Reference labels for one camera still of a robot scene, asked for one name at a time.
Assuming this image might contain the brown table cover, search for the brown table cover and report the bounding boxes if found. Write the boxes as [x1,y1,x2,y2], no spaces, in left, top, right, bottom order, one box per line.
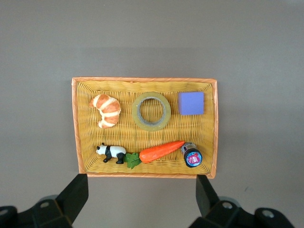
[0,0,304,228]

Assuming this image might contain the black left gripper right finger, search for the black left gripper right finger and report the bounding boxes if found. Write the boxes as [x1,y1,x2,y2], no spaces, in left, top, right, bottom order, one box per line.
[189,174,296,228]

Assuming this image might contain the yellowish clear tape roll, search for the yellowish clear tape roll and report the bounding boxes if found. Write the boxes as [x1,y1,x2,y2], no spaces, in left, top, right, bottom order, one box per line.
[131,91,171,132]

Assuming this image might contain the small jar with blue lid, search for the small jar with blue lid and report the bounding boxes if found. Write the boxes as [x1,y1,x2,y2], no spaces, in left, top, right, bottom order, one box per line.
[180,142,203,169]

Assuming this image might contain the yellow wicker basket orange rim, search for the yellow wicker basket orange rim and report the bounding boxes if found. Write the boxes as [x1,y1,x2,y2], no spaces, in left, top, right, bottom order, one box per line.
[71,76,219,180]

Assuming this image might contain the purple foam cube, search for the purple foam cube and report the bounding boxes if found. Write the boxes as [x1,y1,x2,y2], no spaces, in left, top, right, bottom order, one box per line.
[178,91,205,116]

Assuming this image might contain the toy orange carrot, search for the toy orange carrot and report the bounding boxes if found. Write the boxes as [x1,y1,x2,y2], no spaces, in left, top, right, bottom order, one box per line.
[123,140,186,170]

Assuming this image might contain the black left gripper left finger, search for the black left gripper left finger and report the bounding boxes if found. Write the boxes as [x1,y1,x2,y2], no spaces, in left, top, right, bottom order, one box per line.
[0,173,89,228]

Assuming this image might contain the toy croissant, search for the toy croissant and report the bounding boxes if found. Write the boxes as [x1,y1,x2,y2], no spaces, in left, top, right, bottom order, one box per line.
[88,93,122,129]

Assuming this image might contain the toy panda figure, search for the toy panda figure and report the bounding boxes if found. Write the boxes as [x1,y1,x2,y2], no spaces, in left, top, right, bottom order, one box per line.
[95,142,127,165]

